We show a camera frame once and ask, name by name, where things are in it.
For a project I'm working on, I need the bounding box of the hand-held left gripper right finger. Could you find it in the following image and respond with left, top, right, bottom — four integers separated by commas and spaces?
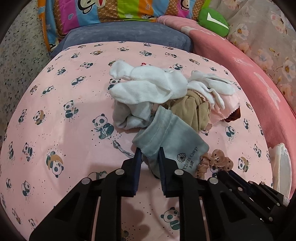
158, 147, 274, 241

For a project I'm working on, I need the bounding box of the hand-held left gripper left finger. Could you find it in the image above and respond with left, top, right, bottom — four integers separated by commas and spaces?
29, 147, 142, 241

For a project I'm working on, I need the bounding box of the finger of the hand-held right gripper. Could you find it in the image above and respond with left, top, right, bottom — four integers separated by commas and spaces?
230, 173, 259, 193
217, 170, 249, 197

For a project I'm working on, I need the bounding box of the pink dotted scrunchie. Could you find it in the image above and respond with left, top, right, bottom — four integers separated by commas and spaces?
196, 149, 233, 179

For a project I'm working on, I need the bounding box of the grey drawstring pouch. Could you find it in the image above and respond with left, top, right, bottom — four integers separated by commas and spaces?
112, 107, 210, 179

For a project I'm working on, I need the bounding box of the waste bin with white liner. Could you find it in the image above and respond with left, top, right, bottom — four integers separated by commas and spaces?
268, 142, 292, 200

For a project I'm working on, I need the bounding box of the grey-white sock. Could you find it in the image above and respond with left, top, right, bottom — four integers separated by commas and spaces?
113, 101, 154, 129

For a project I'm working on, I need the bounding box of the beige cloth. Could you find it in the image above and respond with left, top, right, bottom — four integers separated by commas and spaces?
172, 90, 213, 133

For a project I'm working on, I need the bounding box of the dark red cloth piece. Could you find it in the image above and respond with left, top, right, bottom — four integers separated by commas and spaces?
224, 109, 242, 123

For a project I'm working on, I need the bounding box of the light pink cloth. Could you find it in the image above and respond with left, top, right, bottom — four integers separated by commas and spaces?
209, 94, 241, 122

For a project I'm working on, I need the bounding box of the thick white sock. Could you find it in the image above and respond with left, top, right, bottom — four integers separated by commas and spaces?
109, 61, 188, 103

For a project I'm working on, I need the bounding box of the thin white sock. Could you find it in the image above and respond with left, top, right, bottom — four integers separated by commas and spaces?
188, 71, 235, 110

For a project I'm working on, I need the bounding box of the pink fleece blanket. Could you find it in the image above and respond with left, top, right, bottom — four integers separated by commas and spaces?
156, 15, 296, 158

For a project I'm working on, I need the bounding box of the blue-grey sofa cushion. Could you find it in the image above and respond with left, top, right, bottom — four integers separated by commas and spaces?
50, 22, 193, 58

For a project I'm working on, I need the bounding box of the green round cushion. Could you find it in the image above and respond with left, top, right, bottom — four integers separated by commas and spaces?
198, 8, 230, 37

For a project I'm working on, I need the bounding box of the colourful monkey print pillow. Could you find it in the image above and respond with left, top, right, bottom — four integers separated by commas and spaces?
38, 0, 208, 52

